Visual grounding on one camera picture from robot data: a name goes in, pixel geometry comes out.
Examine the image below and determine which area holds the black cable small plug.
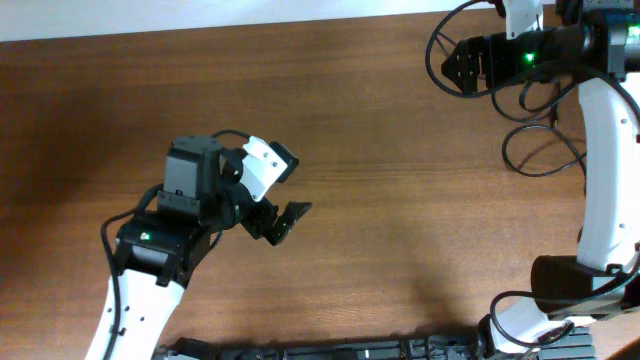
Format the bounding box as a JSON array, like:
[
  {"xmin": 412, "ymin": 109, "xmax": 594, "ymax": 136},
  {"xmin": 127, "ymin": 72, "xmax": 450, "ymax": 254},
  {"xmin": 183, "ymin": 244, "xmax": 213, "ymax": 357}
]
[{"xmin": 489, "ymin": 79, "xmax": 589, "ymax": 196}]

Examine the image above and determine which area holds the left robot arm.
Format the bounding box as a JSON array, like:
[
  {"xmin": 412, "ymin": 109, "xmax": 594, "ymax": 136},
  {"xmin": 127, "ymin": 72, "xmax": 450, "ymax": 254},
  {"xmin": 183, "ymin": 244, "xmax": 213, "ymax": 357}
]
[{"xmin": 86, "ymin": 133, "xmax": 312, "ymax": 359}]

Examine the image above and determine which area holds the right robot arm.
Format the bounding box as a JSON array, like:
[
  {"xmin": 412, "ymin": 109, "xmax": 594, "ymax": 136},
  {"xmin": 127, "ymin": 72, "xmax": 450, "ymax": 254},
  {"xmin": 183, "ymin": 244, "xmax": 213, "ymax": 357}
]
[{"xmin": 428, "ymin": 1, "xmax": 639, "ymax": 359}]

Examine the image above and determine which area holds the left camera cable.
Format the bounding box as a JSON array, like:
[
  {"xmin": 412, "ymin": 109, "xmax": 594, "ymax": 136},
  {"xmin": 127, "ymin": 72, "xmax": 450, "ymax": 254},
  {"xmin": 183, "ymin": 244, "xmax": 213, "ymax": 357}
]
[{"xmin": 210, "ymin": 129, "xmax": 254, "ymax": 142}]

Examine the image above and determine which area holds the camera cable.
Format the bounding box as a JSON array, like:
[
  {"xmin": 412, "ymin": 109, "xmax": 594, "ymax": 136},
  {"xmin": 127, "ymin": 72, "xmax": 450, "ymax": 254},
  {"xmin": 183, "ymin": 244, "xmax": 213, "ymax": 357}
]
[
  {"xmin": 210, "ymin": 129, "xmax": 254, "ymax": 142},
  {"xmin": 424, "ymin": 0, "xmax": 640, "ymax": 351}
]

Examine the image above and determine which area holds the right camera cable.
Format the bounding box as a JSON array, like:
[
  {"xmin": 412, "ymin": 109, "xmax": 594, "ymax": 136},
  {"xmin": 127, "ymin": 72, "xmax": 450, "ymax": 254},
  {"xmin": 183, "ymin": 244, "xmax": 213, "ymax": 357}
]
[{"xmin": 424, "ymin": 0, "xmax": 640, "ymax": 351}]

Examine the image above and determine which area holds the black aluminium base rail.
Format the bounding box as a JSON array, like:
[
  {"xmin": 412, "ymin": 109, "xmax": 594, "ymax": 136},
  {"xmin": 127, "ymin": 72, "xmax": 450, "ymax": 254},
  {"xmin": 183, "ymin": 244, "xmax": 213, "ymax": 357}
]
[{"xmin": 152, "ymin": 327, "xmax": 596, "ymax": 360}]

